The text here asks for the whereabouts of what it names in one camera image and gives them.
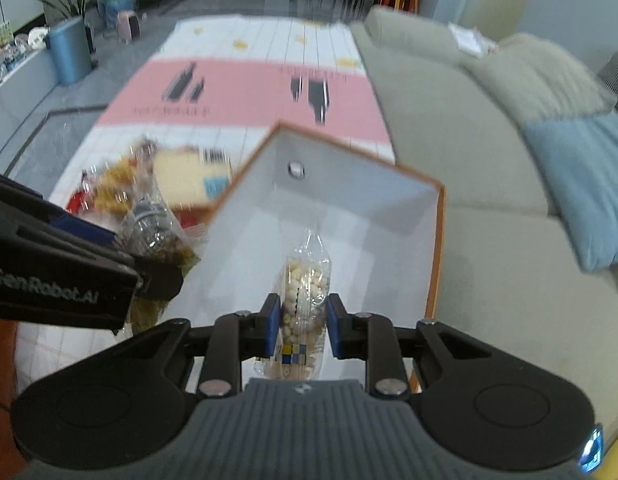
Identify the yellow waffle snack bag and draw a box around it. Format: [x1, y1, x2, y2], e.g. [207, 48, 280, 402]
[78, 155, 157, 218]

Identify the silver foil snack bag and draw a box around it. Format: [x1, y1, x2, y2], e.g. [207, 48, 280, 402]
[116, 195, 199, 335]

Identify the bagged sliced white bread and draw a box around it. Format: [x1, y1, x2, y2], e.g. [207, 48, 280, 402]
[152, 148, 232, 209]

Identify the clear bag of puffed snacks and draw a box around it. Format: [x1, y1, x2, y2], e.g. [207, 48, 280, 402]
[254, 230, 332, 380]

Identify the red snack packet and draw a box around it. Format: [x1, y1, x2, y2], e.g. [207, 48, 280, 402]
[65, 188, 97, 216]

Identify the beige fabric sofa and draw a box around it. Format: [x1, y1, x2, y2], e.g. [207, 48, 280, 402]
[350, 7, 618, 442]

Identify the smartphone with lit screen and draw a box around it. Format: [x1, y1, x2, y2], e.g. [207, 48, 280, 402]
[579, 424, 604, 474]

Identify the blue metal trash bin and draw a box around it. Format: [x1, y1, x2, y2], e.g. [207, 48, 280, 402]
[45, 15, 92, 86]

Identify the orange white cardboard box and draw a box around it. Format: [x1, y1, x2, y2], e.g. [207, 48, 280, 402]
[166, 124, 446, 327]

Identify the pink white checkered mat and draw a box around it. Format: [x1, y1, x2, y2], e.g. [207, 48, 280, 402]
[16, 15, 394, 389]

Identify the pink space heater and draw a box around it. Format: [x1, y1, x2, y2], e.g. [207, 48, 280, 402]
[116, 11, 141, 44]

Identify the blue water jug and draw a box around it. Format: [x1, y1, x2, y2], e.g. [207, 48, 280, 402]
[96, 0, 136, 29]

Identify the light blue cushion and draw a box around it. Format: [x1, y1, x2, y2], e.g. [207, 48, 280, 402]
[522, 113, 618, 272]

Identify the beige cushion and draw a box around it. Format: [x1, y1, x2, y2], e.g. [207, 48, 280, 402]
[463, 34, 617, 126]

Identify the magazine on sofa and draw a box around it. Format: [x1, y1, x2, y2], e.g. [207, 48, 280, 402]
[448, 23, 499, 58]

